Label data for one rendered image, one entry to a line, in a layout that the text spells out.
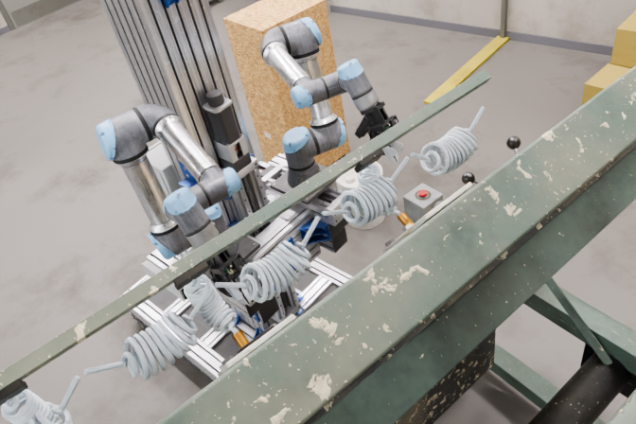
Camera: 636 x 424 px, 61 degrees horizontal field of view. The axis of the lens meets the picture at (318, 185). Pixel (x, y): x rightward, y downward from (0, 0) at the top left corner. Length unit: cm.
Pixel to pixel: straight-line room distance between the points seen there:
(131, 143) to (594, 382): 166
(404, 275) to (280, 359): 20
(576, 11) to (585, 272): 269
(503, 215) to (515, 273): 25
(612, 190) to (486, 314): 41
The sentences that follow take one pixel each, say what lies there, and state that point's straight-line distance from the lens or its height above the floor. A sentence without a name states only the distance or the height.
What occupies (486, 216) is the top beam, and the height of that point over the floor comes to 188.
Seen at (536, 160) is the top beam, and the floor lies 190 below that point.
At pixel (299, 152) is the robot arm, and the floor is 121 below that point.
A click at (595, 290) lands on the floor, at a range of 326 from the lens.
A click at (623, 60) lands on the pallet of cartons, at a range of 440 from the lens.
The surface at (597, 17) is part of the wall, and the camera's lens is 532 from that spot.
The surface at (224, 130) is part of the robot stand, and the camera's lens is 200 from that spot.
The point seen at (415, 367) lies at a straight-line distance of 95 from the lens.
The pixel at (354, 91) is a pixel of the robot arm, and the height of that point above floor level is 161.
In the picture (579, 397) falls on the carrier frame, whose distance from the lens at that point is 202.
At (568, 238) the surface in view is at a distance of 116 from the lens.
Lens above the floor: 244
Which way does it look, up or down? 38 degrees down
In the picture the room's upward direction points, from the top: 13 degrees counter-clockwise
